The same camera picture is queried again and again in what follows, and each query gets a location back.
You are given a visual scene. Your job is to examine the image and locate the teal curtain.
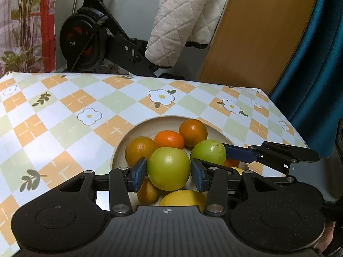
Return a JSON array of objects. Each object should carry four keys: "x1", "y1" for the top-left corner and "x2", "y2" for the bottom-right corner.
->
[{"x1": 270, "y1": 0, "x2": 342, "y2": 157}]

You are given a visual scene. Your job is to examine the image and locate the green round fruit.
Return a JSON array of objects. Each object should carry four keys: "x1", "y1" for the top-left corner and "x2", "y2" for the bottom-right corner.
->
[
  {"x1": 147, "y1": 147, "x2": 191, "y2": 191},
  {"x1": 190, "y1": 139, "x2": 227, "y2": 165}
]

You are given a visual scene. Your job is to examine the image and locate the bright orange tangerine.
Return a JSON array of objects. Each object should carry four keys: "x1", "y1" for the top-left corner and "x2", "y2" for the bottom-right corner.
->
[
  {"x1": 224, "y1": 158, "x2": 240, "y2": 168},
  {"x1": 154, "y1": 131, "x2": 185, "y2": 149}
]

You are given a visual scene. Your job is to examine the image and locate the wooden board panel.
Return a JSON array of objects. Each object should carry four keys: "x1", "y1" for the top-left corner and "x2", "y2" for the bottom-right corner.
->
[{"x1": 198, "y1": 0, "x2": 316, "y2": 93}]

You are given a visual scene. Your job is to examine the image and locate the dark speckled orange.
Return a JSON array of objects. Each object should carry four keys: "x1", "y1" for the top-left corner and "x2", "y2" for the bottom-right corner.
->
[
  {"x1": 179, "y1": 119, "x2": 208, "y2": 147},
  {"x1": 125, "y1": 136, "x2": 158, "y2": 167}
]

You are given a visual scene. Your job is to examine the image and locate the red printed backdrop cloth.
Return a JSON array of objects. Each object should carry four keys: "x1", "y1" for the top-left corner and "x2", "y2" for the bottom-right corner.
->
[{"x1": 1, "y1": 0, "x2": 56, "y2": 75}]

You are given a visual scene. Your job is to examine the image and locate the white quilted blanket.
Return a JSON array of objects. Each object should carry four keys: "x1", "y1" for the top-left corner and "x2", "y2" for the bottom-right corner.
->
[{"x1": 145, "y1": 0, "x2": 228, "y2": 68}]

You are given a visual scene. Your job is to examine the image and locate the right human hand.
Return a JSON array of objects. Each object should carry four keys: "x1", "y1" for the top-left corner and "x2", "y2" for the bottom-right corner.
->
[{"x1": 317, "y1": 222, "x2": 335, "y2": 252}]

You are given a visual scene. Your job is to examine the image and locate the black exercise bike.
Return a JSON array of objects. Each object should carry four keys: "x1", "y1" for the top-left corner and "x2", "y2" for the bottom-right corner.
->
[{"x1": 59, "y1": 0, "x2": 158, "y2": 77}]

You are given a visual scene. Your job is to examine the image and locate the beige round plate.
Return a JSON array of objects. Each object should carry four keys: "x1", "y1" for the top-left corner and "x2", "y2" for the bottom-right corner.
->
[{"x1": 110, "y1": 115, "x2": 249, "y2": 201}]

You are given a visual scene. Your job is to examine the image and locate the checkered floral tablecloth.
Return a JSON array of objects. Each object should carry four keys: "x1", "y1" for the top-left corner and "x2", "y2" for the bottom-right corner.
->
[{"x1": 1, "y1": 73, "x2": 305, "y2": 256}]

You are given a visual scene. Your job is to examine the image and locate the yellow lemon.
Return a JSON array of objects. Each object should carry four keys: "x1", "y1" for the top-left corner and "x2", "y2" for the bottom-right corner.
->
[
  {"x1": 159, "y1": 190, "x2": 207, "y2": 212},
  {"x1": 232, "y1": 167, "x2": 244, "y2": 175}
]

